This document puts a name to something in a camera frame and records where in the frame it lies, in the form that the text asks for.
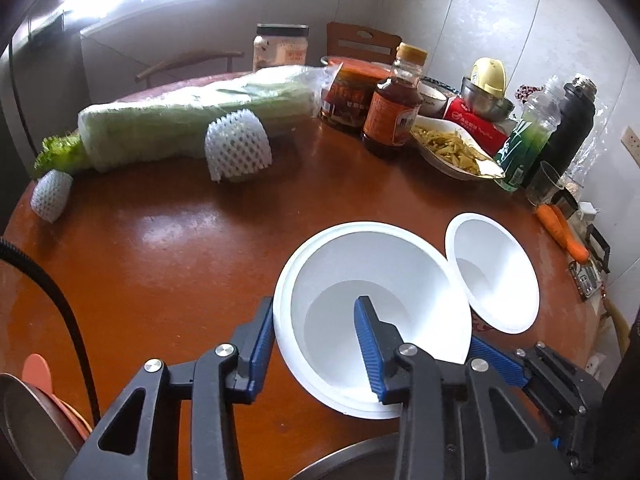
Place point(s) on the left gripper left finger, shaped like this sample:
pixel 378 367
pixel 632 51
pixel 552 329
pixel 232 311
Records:
pixel 138 436

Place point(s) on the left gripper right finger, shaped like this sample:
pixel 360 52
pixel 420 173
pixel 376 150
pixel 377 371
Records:
pixel 456 421

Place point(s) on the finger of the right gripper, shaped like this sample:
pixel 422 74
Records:
pixel 565 394

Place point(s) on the steel mixing bowl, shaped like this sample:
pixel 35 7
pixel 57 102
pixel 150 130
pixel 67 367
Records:
pixel 370 459

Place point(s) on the shallow steel round pan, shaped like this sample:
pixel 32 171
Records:
pixel 38 440

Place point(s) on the pink bear-shaped plate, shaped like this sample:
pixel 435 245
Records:
pixel 36 372

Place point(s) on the small white noodle cup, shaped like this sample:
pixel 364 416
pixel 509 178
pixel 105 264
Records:
pixel 494 272

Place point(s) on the large white noodle cup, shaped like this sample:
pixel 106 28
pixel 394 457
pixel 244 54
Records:
pixel 353 293

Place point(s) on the small packet on table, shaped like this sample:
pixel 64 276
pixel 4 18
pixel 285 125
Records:
pixel 587 278

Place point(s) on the orange carrot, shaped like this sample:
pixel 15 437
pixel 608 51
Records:
pixel 577 250
pixel 554 222

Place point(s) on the small metal cup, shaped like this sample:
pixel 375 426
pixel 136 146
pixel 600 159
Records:
pixel 566 202

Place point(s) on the dark glass cup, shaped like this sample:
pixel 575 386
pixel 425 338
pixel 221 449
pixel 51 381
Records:
pixel 544 184

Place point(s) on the foam-netted fruit left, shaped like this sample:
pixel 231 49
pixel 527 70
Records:
pixel 50 195

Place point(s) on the foam-netted fruit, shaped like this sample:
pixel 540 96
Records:
pixel 50 195
pixel 236 146

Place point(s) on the red tissue box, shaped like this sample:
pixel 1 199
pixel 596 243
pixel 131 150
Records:
pixel 488 136

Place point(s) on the white dish of pickles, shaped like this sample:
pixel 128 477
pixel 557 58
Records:
pixel 452 150

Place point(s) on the green liquid plastic bottle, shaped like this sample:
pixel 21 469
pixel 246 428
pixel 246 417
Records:
pixel 540 116

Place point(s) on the small steel bowl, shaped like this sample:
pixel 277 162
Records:
pixel 483 104

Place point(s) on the black thermos flask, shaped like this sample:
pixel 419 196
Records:
pixel 577 115

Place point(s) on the foam-netted fruit right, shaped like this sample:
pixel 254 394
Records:
pixel 236 146

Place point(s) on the brown sauce bottle yellow cap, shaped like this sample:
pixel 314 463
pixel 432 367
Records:
pixel 395 103

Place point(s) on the wrapped napa cabbage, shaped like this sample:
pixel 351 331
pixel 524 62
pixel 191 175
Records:
pixel 174 124

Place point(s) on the white ceramic bowl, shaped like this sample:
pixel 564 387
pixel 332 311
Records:
pixel 433 101

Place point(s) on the yellow plastic juicer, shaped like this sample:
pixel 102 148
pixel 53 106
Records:
pixel 489 74

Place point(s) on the red chili sauce jar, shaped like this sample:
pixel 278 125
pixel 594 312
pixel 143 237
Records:
pixel 345 105

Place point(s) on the curved wooden chair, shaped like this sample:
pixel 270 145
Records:
pixel 186 59

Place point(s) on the clear jar black lid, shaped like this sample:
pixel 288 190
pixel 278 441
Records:
pixel 280 44

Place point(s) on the wall power socket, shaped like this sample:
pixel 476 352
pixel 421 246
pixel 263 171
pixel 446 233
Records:
pixel 631 142

